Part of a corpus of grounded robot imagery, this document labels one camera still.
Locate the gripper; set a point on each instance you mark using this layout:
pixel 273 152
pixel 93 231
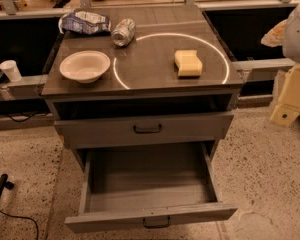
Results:
pixel 298 39

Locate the blue chip bag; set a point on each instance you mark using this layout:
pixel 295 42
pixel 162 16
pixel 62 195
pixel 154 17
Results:
pixel 84 22

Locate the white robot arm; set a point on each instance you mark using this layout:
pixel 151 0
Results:
pixel 287 35

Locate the grey drawer cabinet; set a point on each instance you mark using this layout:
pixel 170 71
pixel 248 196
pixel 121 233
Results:
pixel 143 77

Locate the open grey middle drawer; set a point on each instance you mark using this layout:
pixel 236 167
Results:
pixel 124 185

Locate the closed grey upper drawer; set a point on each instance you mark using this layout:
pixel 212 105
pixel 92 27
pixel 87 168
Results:
pixel 131 131

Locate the yellow sponge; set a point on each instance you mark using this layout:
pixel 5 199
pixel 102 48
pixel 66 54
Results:
pixel 188 63

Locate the crushed soda can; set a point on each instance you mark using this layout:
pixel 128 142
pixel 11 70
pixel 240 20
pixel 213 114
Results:
pixel 124 32

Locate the white bowl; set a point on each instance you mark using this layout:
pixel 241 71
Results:
pixel 85 66

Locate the white paper cup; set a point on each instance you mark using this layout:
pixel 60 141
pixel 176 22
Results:
pixel 10 69

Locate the black upper drawer handle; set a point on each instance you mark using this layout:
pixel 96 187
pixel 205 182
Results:
pixel 147 130

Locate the black drawer handle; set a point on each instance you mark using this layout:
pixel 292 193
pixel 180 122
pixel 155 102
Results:
pixel 156 223
pixel 147 130

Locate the black middle drawer handle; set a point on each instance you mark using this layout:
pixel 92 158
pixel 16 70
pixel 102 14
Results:
pixel 156 223

